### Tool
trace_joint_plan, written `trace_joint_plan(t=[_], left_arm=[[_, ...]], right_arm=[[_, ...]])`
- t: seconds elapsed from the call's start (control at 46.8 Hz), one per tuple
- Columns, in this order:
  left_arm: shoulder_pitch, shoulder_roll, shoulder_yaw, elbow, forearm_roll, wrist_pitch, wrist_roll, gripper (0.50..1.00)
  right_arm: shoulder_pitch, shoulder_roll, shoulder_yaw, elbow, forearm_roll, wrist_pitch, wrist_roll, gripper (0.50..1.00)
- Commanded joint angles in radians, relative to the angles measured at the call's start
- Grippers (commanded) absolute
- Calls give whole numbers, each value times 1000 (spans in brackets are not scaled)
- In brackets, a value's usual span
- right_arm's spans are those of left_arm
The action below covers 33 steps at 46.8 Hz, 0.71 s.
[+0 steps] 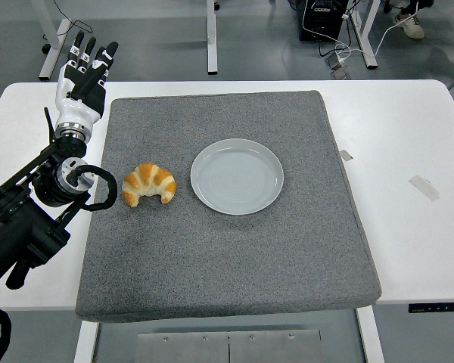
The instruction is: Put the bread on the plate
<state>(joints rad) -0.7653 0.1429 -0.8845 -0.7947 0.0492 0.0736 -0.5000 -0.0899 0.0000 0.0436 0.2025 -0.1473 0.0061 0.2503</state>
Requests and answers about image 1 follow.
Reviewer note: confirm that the black table control panel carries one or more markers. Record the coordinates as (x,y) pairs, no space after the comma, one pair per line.
(439,308)

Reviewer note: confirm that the black equipment box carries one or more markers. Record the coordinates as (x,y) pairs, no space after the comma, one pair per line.
(319,22)

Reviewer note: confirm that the grey power adapter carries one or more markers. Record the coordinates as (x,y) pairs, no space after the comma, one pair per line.
(336,66)

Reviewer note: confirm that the person's foot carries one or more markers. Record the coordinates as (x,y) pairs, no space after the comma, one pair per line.
(410,23)

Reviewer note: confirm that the white background table leg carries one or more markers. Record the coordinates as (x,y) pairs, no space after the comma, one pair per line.
(55,49)
(211,38)
(369,38)

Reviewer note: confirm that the small clear tape piece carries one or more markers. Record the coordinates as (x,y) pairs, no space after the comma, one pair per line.
(347,155)

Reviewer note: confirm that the light grey round plate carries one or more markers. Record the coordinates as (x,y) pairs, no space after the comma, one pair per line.
(237,176)

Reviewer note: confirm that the golden croissant bread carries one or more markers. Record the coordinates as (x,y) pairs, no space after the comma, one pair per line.
(147,179)

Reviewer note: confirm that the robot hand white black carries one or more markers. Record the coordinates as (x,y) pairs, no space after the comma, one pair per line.
(73,107)

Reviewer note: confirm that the large clear tape piece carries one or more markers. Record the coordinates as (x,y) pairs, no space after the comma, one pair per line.
(423,187)

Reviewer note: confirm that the grey fabric mat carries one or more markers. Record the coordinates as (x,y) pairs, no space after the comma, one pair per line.
(227,257)

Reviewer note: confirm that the black caster wheel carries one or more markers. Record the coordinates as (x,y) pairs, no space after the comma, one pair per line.
(45,48)

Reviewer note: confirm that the grey metal plate with screws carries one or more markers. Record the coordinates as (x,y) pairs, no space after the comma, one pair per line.
(229,347)

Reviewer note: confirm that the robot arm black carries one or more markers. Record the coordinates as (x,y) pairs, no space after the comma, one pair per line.
(19,227)

